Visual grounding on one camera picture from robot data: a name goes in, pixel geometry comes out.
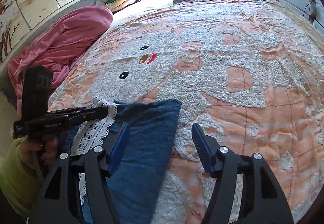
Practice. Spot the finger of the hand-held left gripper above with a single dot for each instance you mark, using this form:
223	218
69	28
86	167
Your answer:
65	110
91	113

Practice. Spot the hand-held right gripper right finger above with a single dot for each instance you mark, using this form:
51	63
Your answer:
202	148

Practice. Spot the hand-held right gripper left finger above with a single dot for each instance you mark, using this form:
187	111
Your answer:
119	148

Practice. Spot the blue pants with lace trim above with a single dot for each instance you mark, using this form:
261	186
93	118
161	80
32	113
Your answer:
149	138

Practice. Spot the person's left forearm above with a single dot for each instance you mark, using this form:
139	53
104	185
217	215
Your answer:
15	183

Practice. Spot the person's left hand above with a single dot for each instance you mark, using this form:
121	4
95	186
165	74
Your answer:
33	146

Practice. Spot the pink blanket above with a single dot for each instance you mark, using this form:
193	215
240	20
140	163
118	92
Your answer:
63	36

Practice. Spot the peach printed bed blanket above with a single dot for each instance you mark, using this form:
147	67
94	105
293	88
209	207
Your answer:
227	87

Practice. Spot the white bed sheet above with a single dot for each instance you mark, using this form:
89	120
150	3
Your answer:
146	6

